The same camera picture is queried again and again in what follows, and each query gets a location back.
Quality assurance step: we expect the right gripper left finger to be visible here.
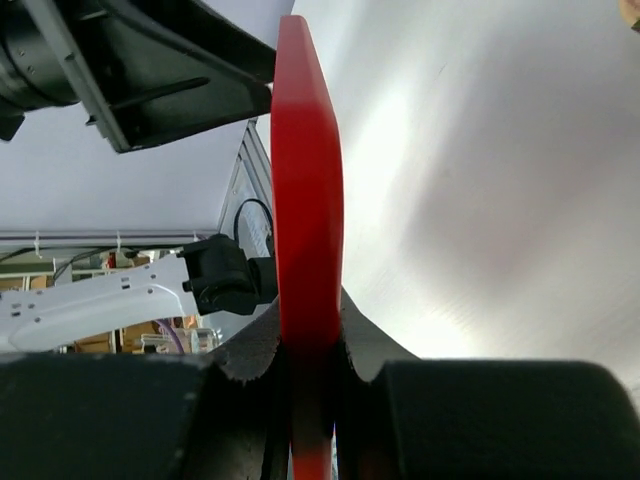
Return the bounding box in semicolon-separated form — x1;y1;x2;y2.
1;305;289;479

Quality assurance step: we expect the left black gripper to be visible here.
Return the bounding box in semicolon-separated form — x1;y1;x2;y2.
1;1;276;153

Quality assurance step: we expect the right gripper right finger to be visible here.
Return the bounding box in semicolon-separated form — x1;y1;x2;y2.
335;297;639;479

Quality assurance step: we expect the red tin lid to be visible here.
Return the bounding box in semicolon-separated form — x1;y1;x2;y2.
271;15;344;479

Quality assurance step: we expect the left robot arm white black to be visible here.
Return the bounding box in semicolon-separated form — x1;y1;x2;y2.
1;1;292;352

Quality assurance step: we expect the floral tray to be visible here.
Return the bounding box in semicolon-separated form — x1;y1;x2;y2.
618;0;640;27

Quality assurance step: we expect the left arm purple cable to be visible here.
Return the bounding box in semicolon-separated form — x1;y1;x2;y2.
154;317;186;354

